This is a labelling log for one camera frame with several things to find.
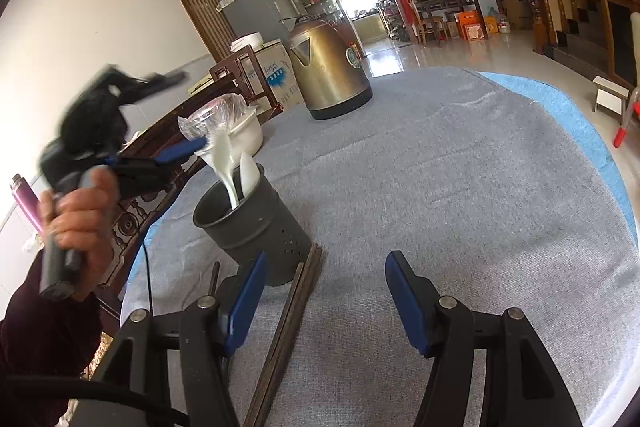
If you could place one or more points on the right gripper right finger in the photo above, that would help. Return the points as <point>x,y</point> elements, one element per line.
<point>442,329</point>

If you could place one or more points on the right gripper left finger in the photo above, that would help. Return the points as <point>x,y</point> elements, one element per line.
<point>210,331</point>

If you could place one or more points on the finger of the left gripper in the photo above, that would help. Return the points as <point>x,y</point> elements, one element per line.
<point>179,153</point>
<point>142,176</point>

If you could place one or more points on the white plastic spoon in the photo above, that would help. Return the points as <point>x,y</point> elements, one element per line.
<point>249,174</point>
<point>218,156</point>

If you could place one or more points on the dark wooden chopstick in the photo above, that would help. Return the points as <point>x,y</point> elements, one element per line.
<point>290,336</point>
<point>280,346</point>

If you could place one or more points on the person's left hand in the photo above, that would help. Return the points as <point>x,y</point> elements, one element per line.
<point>79,221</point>

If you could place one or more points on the dark carved wooden sideboard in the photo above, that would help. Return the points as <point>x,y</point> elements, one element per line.
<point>134,215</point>

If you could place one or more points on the white bowl with plastic bag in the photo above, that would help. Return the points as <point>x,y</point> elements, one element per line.
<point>229,113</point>

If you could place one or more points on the purple thermos bottle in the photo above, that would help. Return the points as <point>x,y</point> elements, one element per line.
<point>27,201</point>

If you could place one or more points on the dark grey utensil holder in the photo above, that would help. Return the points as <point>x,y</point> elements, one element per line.
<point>261,223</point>

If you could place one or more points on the white chest freezer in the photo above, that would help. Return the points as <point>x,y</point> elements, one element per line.
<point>276,66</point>

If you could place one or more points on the grey refrigerator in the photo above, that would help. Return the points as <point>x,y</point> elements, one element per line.
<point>273,19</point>

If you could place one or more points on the bronze electric kettle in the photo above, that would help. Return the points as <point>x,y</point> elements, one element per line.
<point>328,70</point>

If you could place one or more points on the blue table cover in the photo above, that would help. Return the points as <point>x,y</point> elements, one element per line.
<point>572,120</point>

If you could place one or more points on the red plastic chair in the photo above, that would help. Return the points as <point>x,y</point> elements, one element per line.
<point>632,109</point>

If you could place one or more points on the small white stool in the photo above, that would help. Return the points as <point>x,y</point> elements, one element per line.
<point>610,96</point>

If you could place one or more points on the dark wooden side table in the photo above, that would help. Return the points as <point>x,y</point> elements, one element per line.
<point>427,10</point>

